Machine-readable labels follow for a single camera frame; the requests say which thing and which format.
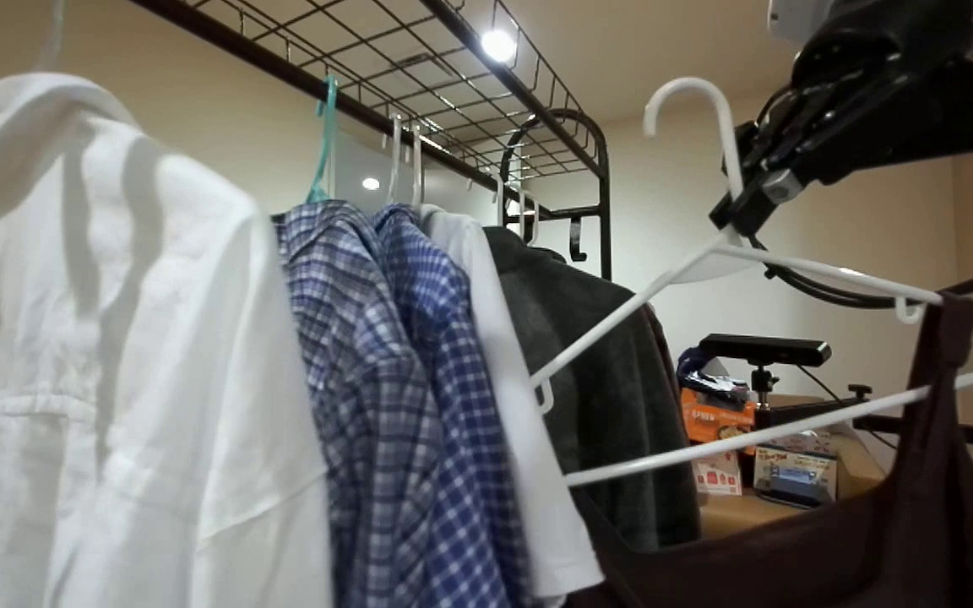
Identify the teal plastic hanger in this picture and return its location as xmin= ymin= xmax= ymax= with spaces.
xmin=305 ymin=75 xmax=344 ymax=210

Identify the brown strap dress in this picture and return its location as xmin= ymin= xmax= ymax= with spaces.
xmin=569 ymin=291 xmax=973 ymax=608

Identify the bright round ceiling light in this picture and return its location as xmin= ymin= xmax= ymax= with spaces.
xmin=473 ymin=22 xmax=523 ymax=70

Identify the blue checked shirt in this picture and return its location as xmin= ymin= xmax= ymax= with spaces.
xmin=272 ymin=200 xmax=533 ymax=608

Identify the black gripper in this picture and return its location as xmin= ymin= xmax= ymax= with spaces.
xmin=710 ymin=0 xmax=973 ymax=241

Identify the blue black bag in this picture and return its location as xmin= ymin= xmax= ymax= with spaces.
xmin=673 ymin=344 xmax=739 ymax=399

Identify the black metal clothes rack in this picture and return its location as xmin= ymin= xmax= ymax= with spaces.
xmin=130 ymin=0 xmax=615 ymax=282

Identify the white plastic dress hanger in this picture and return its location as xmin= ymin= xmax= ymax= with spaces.
xmin=526 ymin=75 xmax=973 ymax=488

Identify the white red small box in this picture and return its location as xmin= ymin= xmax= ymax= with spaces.
xmin=694 ymin=448 xmax=748 ymax=500

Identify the clear plastic package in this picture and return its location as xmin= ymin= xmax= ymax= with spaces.
xmin=755 ymin=443 xmax=841 ymax=508

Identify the orange cardboard box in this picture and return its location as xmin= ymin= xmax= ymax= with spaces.
xmin=680 ymin=384 xmax=757 ymax=444

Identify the white short-sleeve shirt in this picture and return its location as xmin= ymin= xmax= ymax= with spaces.
xmin=417 ymin=206 xmax=608 ymax=603

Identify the black stereo camera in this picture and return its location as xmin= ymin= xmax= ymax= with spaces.
xmin=696 ymin=331 xmax=835 ymax=399

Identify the clear plastic hanger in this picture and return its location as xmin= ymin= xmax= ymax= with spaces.
xmin=40 ymin=0 xmax=74 ymax=75

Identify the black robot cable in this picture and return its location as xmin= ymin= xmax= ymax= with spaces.
xmin=765 ymin=251 xmax=973 ymax=313

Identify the white long-sleeve shirt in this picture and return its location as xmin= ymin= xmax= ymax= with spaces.
xmin=0 ymin=70 xmax=338 ymax=608

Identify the dark grey jacket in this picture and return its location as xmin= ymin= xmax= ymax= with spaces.
xmin=485 ymin=222 xmax=703 ymax=555

